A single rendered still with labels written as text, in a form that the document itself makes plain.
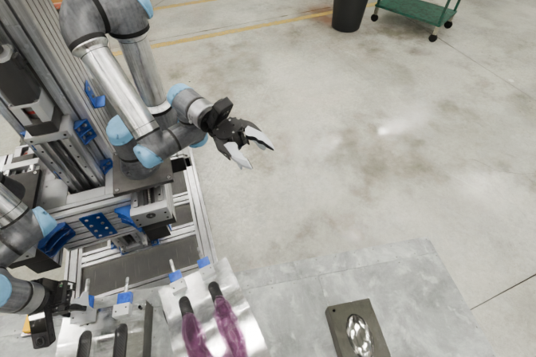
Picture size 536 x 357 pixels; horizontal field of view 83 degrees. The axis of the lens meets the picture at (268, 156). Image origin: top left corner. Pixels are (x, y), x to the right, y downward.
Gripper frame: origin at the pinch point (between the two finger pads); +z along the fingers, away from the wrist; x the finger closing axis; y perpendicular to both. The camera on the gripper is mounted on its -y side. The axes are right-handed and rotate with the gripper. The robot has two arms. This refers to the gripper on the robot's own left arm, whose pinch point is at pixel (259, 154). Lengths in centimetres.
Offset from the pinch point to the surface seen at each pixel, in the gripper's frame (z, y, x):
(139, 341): -7, 50, 54
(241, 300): 6, 54, 23
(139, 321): -12, 50, 51
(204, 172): -113, 150, -20
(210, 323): 5, 52, 35
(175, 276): -17, 55, 35
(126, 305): -18, 48, 51
